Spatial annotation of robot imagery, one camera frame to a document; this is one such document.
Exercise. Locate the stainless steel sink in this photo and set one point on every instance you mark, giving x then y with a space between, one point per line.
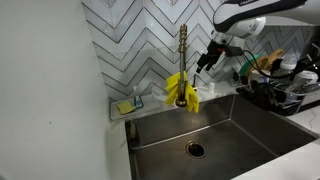
233 140

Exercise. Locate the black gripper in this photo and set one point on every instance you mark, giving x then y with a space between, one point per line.
216 50

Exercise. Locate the white soap pump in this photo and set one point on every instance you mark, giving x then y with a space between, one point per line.
135 90

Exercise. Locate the green plate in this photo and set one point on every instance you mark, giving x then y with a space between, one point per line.
248 65

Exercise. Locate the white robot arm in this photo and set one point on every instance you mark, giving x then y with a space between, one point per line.
266 13

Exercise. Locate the dark wrist camera box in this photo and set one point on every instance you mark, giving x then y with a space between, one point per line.
233 51

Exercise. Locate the steel dish rack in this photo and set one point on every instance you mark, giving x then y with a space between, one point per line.
293 100

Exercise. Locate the yellow sponge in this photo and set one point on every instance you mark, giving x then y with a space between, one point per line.
125 107

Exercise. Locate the round wooden plate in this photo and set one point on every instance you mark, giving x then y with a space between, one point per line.
268 61

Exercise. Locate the clear sponge tray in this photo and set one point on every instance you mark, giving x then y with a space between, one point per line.
146 106

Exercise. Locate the metal sink drain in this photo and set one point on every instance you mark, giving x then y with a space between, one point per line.
196 150

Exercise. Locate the white cup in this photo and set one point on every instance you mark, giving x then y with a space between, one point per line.
305 79

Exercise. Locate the clear baby bottle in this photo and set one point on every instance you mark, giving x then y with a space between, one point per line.
288 63

